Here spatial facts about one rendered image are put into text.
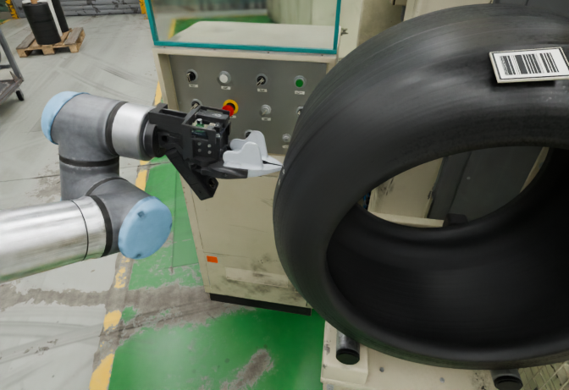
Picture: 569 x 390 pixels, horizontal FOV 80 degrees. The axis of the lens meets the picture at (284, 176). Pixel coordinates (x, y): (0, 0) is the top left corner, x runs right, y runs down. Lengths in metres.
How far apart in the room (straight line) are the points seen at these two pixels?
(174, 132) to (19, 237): 0.24
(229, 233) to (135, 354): 0.73
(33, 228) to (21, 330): 1.71
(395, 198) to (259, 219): 0.63
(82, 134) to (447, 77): 0.51
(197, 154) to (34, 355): 1.64
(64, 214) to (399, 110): 0.42
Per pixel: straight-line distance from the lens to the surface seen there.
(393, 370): 0.85
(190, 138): 0.53
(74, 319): 2.09
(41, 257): 0.50
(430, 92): 0.38
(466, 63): 0.40
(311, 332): 1.79
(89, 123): 0.60
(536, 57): 0.41
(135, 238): 0.53
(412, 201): 0.92
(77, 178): 0.64
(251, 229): 1.41
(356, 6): 3.93
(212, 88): 1.17
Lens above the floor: 1.55
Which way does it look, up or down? 36 degrees down
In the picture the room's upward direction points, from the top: straight up
